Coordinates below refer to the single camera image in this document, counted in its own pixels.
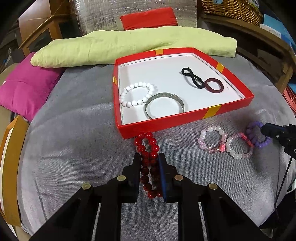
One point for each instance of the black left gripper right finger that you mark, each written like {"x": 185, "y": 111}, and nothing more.
{"x": 205, "y": 212}

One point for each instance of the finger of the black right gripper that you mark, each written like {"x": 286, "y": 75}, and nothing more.
{"x": 272, "y": 130}

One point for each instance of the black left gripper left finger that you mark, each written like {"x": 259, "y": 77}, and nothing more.
{"x": 94, "y": 213}

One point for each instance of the wooden side bench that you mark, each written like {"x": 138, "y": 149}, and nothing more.
{"x": 251, "y": 39}

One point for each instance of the blue fashion box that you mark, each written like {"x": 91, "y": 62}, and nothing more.
{"x": 277, "y": 25}

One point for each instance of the wooden chair edge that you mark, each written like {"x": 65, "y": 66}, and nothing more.
{"x": 11, "y": 147}

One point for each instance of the silver metal bangle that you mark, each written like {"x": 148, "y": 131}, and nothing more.
{"x": 163, "y": 103}

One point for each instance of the wicker basket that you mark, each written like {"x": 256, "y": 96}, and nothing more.
{"x": 239, "y": 10}

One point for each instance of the red shallow cardboard box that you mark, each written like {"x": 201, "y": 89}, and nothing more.
{"x": 205, "y": 85}

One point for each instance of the magenta pillow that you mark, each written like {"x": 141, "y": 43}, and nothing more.
{"x": 27, "y": 87}

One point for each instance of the small red cushion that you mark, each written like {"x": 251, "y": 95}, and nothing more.
{"x": 153, "y": 18}

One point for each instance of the light green folded blanket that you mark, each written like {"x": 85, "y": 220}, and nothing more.
{"x": 104, "y": 47}

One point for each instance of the silver insulated foil panel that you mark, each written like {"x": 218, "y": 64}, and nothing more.
{"x": 95, "y": 15}

